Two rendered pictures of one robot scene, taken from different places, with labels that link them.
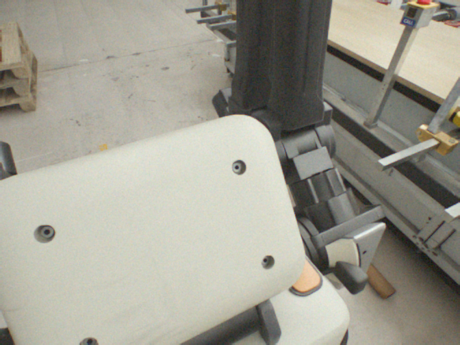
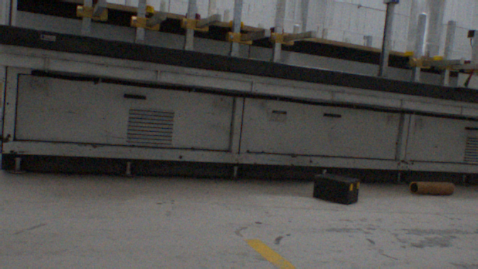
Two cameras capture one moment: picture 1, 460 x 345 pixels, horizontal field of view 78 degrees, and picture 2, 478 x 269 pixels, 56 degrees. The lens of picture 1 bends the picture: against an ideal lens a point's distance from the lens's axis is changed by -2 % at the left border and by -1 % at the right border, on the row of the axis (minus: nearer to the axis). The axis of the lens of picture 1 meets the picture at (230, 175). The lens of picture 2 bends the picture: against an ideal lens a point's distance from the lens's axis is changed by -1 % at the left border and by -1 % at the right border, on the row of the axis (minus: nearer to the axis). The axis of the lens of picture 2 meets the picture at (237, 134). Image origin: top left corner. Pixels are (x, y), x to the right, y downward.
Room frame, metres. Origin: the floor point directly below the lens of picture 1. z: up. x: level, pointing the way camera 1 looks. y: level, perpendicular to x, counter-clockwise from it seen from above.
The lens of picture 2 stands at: (1.80, 2.19, 0.47)
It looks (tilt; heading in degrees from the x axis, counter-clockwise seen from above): 4 degrees down; 274
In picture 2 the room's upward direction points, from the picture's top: 6 degrees clockwise
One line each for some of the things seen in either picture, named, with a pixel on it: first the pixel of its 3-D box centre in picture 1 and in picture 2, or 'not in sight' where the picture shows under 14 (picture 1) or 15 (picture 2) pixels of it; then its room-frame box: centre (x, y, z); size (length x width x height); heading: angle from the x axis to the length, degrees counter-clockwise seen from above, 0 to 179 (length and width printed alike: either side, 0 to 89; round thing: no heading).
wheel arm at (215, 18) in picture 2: (238, 23); (203, 23); (2.16, -0.06, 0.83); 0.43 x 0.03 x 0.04; 116
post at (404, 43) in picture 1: (387, 81); (385, 40); (1.12, -0.67, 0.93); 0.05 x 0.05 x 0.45; 26
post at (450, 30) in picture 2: not in sight; (447, 57); (0.66, -0.90, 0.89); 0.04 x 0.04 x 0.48; 26
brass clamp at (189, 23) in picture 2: not in sight; (194, 25); (2.21, -0.14, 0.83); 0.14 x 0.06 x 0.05; 26
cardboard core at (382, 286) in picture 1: (368, 270); (432, 188); (0.70, -0.76, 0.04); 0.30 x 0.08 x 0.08; 26
